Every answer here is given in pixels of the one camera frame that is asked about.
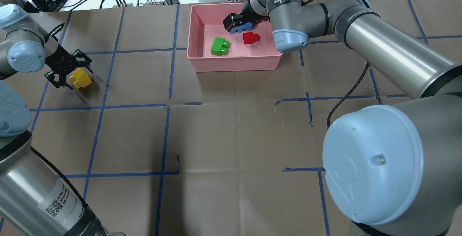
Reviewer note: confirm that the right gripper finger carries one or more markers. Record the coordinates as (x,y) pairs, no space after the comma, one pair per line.
(232,21)

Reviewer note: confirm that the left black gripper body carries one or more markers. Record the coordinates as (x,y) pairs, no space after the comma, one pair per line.
(57,60)

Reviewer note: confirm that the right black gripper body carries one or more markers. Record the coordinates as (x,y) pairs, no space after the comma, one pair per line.
(247,14)

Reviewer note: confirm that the blue toy block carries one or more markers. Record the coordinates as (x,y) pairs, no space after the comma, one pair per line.
(241,28)

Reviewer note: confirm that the red toy block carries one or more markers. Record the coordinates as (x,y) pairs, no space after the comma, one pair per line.
(250,38)

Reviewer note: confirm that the yellow toy block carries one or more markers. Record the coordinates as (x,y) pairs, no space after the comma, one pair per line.
(80,79)

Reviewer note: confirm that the green toy block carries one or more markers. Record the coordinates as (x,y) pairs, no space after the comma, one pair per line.
(220,46)

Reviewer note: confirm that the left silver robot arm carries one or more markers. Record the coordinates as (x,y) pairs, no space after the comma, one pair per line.
(35,196)

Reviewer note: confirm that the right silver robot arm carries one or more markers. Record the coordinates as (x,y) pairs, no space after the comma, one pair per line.
(392,170)

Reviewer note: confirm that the pink plastic box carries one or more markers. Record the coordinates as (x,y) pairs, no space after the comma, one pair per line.
(206,23)

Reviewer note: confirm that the brown paper table mat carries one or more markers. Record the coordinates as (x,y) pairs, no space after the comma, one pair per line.
(156,148)

